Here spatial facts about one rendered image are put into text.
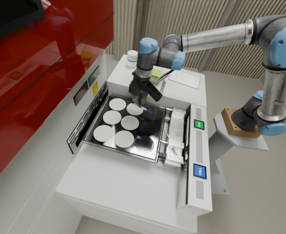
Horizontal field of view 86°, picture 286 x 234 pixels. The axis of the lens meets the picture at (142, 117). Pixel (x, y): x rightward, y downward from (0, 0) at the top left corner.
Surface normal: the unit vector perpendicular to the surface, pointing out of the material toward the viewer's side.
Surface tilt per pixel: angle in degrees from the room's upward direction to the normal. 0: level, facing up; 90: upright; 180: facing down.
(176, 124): 0
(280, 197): 0
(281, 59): 83
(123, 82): 0
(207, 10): 90
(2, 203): 90
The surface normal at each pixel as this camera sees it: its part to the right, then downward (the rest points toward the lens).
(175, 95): 0.14, -0.63
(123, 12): -0.07, 0.77
